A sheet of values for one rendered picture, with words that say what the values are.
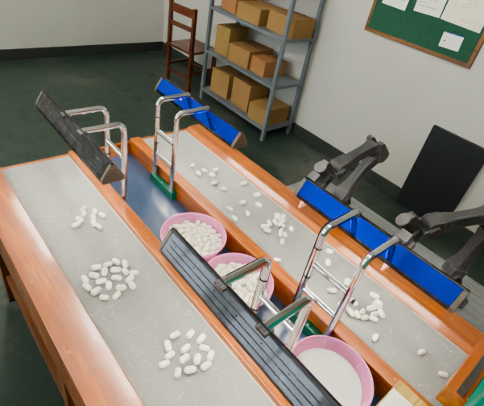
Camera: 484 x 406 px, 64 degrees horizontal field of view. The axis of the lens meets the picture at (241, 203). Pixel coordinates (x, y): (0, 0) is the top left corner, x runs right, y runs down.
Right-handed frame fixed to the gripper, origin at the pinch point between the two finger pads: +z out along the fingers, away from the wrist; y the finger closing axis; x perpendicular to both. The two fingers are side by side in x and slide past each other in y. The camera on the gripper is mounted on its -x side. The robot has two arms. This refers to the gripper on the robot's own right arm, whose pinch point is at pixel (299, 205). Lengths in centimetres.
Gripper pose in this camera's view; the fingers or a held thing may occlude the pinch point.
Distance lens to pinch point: 178.2
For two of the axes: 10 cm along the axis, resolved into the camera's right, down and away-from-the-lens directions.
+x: 3.6, 4.1, 8.4
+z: -6.8, 7.3, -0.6
